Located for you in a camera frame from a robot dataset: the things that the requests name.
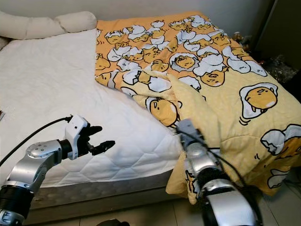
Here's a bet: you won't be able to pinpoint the shiny dark clutter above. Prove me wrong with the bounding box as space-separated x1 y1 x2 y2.
261 54 301 86

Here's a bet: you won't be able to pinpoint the small brown figurines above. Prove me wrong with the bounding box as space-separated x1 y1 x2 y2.
232 32 248 46

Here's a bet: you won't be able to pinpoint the white quilted mattress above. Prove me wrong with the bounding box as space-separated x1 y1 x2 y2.
0 29 184 189

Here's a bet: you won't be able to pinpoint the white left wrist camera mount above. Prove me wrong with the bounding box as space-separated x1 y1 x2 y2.
63 114 89 158

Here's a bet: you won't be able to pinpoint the yellow egg cartoon quilt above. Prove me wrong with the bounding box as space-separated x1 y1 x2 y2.
95 10 301 205

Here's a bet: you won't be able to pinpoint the grey bed frame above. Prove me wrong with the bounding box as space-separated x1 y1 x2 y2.
28 169 174 224

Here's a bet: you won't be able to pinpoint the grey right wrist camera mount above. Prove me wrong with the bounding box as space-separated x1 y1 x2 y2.
175 119 201 151

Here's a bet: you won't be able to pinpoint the dark wooden nightstand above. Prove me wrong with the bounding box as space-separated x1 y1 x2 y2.
254 0 301 62

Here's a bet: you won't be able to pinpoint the long cream bolster pillow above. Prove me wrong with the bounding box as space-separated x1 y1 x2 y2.
0 10 98 40

